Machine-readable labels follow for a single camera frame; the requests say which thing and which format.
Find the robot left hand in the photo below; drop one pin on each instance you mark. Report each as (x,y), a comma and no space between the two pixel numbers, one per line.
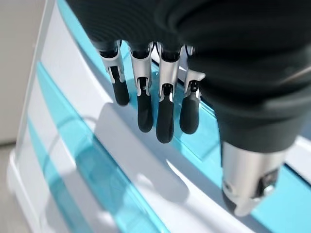
(230,48)

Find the blue front cart drawer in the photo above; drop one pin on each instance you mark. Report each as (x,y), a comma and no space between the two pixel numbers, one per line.
(194,145)
(102,174)
(56,182)

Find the white medical cart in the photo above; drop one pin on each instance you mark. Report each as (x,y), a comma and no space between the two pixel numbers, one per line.
(17,184)

